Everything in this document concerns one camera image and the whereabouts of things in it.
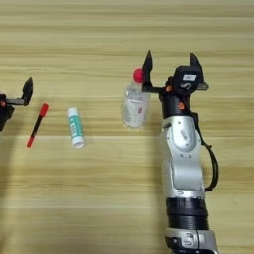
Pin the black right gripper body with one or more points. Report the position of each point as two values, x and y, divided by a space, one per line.
175 102

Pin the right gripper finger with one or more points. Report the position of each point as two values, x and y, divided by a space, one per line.
147 71
195 61

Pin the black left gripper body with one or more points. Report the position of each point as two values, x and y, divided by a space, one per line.
6 114

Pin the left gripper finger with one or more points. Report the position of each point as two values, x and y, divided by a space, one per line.
27 91

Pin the clear bottle with red cap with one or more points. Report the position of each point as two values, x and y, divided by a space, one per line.
134 107

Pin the green and white tube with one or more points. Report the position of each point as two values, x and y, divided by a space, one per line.
76 127

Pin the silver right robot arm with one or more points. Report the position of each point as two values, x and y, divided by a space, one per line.
183 158

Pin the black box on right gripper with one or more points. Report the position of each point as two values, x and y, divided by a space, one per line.
187 79

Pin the red and black pen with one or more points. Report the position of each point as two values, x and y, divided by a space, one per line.
36 125

